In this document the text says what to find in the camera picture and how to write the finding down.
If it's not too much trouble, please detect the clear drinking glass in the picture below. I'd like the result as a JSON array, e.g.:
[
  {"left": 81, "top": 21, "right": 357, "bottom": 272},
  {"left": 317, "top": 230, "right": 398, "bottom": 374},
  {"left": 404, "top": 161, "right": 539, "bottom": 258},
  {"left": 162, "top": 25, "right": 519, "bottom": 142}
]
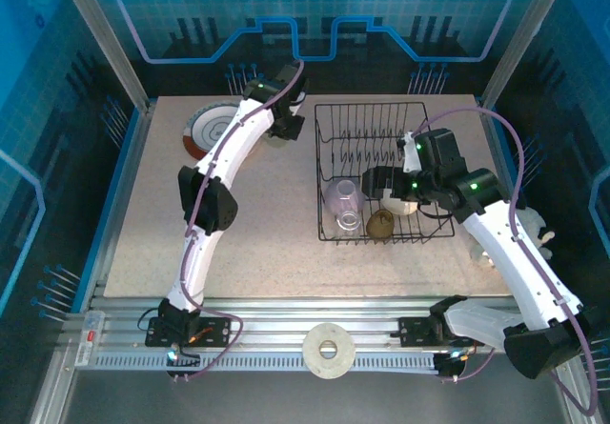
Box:
[{"left": 335, "top": 212, "right": 361, "bottom": 233}]

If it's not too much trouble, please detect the amber drinking glass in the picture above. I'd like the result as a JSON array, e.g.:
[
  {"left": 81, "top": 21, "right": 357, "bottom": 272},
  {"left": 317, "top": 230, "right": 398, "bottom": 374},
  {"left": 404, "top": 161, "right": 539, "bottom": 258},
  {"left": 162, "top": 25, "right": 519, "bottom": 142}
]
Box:
[{"left": 365, "top": 209, "right": 396, "bottom": 239}]

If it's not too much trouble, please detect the slotted grey cable duct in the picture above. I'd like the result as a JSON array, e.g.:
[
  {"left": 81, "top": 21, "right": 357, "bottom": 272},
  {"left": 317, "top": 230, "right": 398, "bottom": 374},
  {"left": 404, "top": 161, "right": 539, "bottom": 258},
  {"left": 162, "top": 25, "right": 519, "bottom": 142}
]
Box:
[{"left": 94, "top": 353, "right": 442, "bottom": 374}]

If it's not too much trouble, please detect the white plate blue-grey rim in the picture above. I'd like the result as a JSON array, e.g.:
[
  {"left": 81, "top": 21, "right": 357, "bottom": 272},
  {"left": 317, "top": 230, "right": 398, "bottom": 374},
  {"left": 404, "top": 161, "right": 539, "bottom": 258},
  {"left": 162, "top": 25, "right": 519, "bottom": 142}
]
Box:
[{"left": 184, "top": 101, "right": 239, "bottom": 158}]

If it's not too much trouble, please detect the white tape roll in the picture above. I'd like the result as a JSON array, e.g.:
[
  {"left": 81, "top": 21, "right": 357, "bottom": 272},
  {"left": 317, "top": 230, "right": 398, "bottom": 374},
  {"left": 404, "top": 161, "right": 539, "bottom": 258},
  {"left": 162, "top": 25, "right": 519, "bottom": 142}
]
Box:
[{"left": 302, "top": 322, "right": 356, "bottom": 380}]

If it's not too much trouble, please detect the pale green tumbler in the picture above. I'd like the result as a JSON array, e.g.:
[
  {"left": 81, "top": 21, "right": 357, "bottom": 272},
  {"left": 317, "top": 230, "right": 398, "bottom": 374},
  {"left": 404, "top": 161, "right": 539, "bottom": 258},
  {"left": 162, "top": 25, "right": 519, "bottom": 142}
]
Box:
[{"left": 262, "top": 131, "right": 290, "bottom": 151}]

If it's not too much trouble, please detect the black wire dish rack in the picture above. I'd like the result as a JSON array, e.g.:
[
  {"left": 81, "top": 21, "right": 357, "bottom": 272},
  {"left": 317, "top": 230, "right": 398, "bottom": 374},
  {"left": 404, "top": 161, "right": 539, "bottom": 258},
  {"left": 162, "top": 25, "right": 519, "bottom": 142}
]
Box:
[{"left": 314, "top": 101, "right": 457, "bottom": 247}]

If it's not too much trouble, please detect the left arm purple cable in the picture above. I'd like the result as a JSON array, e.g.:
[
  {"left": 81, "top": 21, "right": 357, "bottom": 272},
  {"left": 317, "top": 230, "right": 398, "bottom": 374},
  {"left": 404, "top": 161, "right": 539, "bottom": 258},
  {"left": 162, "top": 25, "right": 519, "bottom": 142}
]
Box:
[{"left": 166, "top": 59, "right": 306, "bottom": 385}]

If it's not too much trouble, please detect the white bowl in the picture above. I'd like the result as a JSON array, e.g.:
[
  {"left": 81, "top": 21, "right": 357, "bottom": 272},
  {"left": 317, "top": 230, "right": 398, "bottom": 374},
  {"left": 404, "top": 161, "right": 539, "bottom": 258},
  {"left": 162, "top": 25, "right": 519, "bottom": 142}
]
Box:
[{"left": 378, "top": 193, "right": 420, "bottom": 217}]

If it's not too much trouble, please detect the clear tag with red label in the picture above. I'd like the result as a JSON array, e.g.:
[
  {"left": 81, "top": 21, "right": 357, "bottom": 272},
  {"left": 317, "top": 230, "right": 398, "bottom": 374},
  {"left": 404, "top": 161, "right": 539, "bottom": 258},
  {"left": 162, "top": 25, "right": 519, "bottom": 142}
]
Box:
[{"left": 75, "top": 313, "right": 106, "bottom": 368}]

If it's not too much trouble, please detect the aluminium frame rail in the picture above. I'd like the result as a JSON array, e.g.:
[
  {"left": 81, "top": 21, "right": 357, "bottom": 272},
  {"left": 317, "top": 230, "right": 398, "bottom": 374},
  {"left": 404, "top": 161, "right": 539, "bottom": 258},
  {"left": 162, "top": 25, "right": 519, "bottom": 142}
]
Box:
[{"left": 61, "top": 294, "right": 573, "bottom": 373}]

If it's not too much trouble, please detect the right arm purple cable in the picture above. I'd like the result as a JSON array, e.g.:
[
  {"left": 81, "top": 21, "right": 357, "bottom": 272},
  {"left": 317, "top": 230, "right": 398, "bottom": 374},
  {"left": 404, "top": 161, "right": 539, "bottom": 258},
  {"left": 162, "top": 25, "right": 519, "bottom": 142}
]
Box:
[{"left": 412, "top": 107, "right": 600, "bottom": 418}]

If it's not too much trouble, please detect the aluminium frame post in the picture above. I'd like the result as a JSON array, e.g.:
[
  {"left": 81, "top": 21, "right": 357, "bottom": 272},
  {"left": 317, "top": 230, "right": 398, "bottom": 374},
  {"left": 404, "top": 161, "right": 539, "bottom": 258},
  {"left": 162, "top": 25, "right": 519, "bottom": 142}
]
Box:
[
  {"left": 51, "top": 0, "right": 158, "bottom": 113},
  {"left": 478, "top": 0, "right": 577, "bottom": 111}
]

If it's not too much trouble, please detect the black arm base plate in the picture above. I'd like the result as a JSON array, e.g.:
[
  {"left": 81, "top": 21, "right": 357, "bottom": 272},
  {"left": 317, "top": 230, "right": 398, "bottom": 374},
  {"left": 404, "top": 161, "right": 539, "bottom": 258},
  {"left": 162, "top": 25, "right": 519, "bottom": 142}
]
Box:
[
  {"left": 145, "top": 316, "right": 234, "bottom": 349},
  {"left": 397, "top": 316, "right": 439, "bottom": 348}
]

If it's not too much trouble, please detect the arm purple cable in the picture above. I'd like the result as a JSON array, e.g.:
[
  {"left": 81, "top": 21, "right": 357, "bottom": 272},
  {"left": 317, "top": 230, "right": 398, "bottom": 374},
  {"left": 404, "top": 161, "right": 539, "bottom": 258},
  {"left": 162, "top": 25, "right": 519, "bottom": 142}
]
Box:
[
  {"left": 412, "top": 107, "right": 600, "bottom": 418},
  {"left": 166, "top": 59, "right": 306, "bottom": 385}
]

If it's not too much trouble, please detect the black and white plush toy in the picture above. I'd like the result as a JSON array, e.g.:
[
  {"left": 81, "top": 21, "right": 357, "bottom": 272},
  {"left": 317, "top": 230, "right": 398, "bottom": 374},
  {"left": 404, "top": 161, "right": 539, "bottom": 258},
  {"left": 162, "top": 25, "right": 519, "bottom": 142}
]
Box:
[{"left": 469, "top": 207, "right": 557, "bottom": 271}]

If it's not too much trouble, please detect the blue table edge strip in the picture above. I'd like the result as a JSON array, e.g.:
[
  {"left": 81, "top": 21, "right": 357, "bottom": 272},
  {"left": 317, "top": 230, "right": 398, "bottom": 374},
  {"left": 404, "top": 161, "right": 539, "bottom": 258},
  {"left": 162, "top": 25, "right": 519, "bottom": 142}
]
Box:
[
  {"left": 488, "top": 104, "right": 525, "bottom": 196},
  {"left": 71, "top": 107, "right": 147, "bottom": 313}
]

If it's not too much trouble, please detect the small black circuit board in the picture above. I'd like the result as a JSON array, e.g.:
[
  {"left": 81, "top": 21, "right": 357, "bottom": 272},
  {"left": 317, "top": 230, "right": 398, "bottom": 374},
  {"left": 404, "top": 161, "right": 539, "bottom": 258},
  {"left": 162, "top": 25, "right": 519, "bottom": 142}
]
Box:
[
  {"left": 165, "top": 347, "right": 201, "bottom": 373},
  {"left": 436, "top": 351, "right": 471, "bottom": 380}
]

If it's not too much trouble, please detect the clear lilac glass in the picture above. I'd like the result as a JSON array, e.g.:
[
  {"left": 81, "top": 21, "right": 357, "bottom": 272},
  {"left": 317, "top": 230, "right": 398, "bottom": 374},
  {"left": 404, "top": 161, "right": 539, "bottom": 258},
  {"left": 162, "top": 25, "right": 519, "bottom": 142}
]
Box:
[{"left": 322, "top": 178, "right": 371, "bottom": 215}]

